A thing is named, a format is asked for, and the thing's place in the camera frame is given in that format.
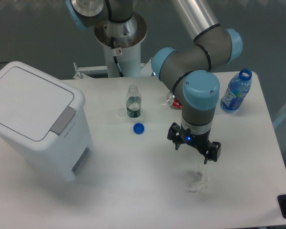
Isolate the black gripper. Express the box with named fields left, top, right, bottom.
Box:
left=167, top=123, right=221, bottom=165

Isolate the white push-button trash can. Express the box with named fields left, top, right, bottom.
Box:
left=0, top=61, right=93, bottom=181

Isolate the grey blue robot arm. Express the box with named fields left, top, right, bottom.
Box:
left=66, top=0, right=243, bottom=161

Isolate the crushed red soda can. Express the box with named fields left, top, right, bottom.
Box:
left=166, top=92, right=182, bottom=110

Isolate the crumpled white tissue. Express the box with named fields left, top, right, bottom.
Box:
left=187, top=163, right=210, bottom=193

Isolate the blue bottle cap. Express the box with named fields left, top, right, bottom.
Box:
left=133, top=123, right=145, bottom=135

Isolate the blue drink bottle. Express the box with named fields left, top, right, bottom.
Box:
left=220, top=68, right=252, bottom=113

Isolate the clear green-label bottle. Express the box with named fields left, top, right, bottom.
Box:
left=126, top=84, right=142, bottom=118

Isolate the clear white bottle cap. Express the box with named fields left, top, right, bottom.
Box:
left=117, top=108, right=126, bottom=117

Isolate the black cable on pedestal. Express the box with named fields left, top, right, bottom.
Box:
left=111, top=37, right=124, bottom=78

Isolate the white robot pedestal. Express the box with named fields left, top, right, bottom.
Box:
left=94, top=12, right=147, bottom=78

